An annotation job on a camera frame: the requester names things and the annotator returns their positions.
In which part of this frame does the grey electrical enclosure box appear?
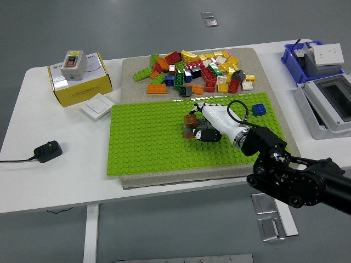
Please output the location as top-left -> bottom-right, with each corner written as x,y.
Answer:
293,73 -> 351,140

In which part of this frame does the blue plastic bin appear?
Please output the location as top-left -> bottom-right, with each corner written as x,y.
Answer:
280,40 -> 346,84

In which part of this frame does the white table leg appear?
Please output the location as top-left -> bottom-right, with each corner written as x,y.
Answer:
274,201 -> 299,238
83,204 -> 99,263

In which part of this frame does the grey push-button switch box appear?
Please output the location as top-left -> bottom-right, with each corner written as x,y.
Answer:
60,50 -> 88,82

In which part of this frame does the red long toy brick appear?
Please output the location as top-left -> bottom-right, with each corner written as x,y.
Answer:
200,67 -> 217,83

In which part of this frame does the black power adapter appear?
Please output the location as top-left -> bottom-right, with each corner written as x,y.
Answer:
33,140 -> 63,164

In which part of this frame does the grey device housing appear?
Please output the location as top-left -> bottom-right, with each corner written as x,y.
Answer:
292,45 -> 343,78

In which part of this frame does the yellow cardboard box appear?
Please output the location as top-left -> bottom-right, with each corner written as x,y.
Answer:
47,52 -> 113,108

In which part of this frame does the orange long toy brick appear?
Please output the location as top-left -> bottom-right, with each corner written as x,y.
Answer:
146,84 -> 167,95

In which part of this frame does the yellow curved toy brick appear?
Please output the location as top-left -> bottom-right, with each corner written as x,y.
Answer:
180,50 -> 199,63

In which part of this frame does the white wall switch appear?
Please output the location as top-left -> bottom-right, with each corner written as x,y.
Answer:
80,93 -> 115,122

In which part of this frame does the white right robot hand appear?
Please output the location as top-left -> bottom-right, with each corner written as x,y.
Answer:
188,102 -> 246,142

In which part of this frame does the black hanging cable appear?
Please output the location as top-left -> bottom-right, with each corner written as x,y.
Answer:
46,207 -> 73,214

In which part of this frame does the green studded baseplate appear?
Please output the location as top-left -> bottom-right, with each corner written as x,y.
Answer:
106,92 -> 287,178

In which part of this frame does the brown square toy brick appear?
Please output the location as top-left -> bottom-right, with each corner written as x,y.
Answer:
184,114 -> 199,129

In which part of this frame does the white socket panel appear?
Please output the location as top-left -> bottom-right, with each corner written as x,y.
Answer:
312,43 -> 345,66

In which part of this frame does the dark grey sloped brick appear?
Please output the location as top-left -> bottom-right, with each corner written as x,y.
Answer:
231,69 -> 246,83

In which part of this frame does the blue square toy brick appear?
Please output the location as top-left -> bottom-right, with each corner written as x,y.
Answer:
252,103 -> 267,117

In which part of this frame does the dark green long brick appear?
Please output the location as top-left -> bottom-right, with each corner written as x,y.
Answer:
174,72 -> 185,90

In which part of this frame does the lime green long brick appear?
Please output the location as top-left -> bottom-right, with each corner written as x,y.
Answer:
133,67 -> 152,82

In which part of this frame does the black adapter cord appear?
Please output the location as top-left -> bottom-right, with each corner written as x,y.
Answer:
0,156 -> 36,164

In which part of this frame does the green and white brick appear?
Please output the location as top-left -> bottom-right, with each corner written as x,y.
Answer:
207,62 -> 223,76

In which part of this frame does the large red toy brick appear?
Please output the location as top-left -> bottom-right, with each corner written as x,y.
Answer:
164,51 -> 182,66

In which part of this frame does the long metal floor plate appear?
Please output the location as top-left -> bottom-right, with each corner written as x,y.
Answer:
115,254 -> 254,263

